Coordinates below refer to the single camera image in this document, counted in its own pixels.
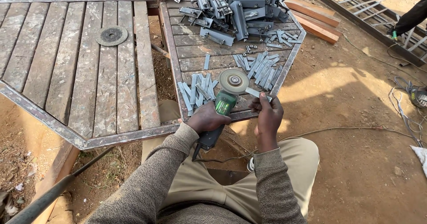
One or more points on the person's right hand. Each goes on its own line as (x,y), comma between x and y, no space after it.
(269,117)

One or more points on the person's left hand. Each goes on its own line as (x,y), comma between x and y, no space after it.
(204,119)

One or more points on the person's left fingers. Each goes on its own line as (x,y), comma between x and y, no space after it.
(222,120)

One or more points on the green angle grinder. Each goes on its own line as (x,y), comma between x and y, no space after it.
(224,105)

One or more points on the small steel strip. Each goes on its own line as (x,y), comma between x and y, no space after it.
(257,94)

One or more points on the pile of ground steel strips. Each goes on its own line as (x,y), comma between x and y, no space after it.
(197,91)

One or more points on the person's white shoe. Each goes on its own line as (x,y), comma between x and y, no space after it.
(251,164)

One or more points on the single loose steel strip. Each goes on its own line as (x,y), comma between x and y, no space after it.
(206,61)

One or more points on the pile of unground steel strips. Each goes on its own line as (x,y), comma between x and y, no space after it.
(259,70)

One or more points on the person's beige trousers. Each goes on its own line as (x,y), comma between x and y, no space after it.
(240,180)

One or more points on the cluster of steel nuts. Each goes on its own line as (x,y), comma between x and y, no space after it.
(248,49)

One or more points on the small scattered steel offcuts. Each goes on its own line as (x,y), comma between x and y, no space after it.
(282,37)

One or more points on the orange wooden plank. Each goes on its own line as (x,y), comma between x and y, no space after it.
(313,12)
(317,28)

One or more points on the wooden slat work table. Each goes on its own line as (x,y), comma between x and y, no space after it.
(100,67)

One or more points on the spare grinding disc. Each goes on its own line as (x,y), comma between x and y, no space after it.
(111,35)

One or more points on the dark steel pipe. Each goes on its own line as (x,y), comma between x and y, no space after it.
(50,192)

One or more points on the white cloth scrap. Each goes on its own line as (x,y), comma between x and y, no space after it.
(421,159)

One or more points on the heap of steel bracket assemblies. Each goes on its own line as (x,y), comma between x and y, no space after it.
(240,10)

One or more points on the welded steel frame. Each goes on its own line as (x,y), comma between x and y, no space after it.
(370,13)

